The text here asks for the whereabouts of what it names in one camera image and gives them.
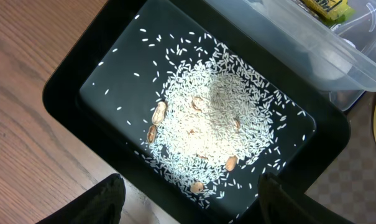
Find black waste tray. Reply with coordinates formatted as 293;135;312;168
43;1;351;223

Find brown serving tray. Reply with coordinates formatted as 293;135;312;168
306;93;376;223

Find pile of rice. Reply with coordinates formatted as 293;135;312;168
91;14;308;223

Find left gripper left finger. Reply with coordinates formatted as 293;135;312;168
38;173;126;224

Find green snack wrapper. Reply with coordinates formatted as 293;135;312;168
302;0;355;23

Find clear plastic bin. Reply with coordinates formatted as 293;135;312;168
209;0;376;111

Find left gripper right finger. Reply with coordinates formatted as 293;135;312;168
258;173;353;224

